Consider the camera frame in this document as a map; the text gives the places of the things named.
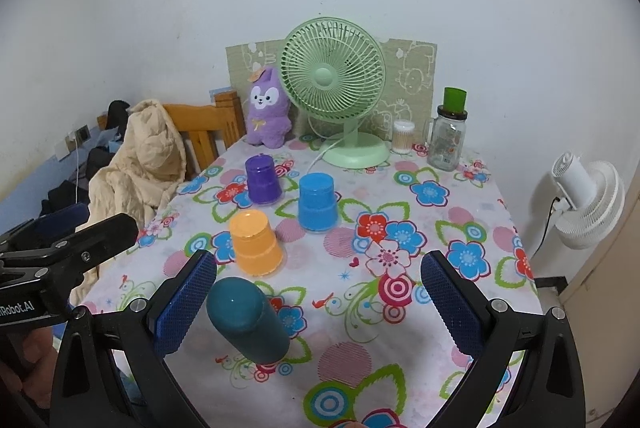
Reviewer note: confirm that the wooden chair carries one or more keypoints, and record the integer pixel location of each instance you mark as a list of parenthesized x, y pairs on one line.
[(210, 128)]

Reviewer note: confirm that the purple plush toy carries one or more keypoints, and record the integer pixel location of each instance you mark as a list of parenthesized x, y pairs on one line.
[(267, 121)]

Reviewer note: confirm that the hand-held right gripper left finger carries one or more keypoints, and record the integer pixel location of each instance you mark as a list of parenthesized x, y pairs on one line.
[(184, 305)]

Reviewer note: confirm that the dark clothes pile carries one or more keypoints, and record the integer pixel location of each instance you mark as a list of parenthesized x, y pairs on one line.
[(75, 188)]

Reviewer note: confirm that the beige blanket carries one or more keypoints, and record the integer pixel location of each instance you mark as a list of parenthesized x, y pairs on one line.
[(145, 158)]

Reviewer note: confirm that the cotton swab container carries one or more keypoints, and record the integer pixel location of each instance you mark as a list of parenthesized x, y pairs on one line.
[(403, 139)]

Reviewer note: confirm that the white fan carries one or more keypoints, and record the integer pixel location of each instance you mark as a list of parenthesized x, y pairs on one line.
[(595, 198)]

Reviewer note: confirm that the clear glass jar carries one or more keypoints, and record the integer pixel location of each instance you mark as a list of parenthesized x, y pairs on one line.
[(446, 143)]

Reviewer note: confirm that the purple cup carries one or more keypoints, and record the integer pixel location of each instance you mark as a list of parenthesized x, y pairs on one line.
[(263, 180)]

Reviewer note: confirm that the green desk fan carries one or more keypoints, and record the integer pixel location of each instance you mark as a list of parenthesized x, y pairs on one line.
[(325, 76)]

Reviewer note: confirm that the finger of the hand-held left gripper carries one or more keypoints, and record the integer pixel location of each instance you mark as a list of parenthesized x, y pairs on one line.
[(95, 240)]

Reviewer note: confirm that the small green cup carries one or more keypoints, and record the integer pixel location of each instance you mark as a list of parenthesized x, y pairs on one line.
[(455, 99)]

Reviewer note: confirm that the person's left hand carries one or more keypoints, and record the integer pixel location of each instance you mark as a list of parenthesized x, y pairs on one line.
[(41, 358)]

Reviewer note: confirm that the green patterned board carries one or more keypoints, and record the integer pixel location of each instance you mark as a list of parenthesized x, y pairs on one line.
[(411, 78)]

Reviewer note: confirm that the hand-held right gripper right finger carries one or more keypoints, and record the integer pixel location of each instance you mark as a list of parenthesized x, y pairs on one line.
[(451, 305)]

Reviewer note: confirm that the wall socket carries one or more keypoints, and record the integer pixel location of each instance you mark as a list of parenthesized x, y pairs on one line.
[(80, 135)]

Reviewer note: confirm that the black bag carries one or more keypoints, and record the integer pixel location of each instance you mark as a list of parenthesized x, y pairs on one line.
[(118, 114)]

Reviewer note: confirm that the orange cup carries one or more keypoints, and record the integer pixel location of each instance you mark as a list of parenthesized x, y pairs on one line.
[(256, 243)]

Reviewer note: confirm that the floral tablecloth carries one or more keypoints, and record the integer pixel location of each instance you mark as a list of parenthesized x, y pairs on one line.
[(350, 333)]

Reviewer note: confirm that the blue cup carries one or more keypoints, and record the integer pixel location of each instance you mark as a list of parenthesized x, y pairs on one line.
[(317, 203)]

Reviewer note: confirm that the teal cup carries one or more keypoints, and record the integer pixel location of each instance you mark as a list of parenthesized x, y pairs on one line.
[(250, 318)]

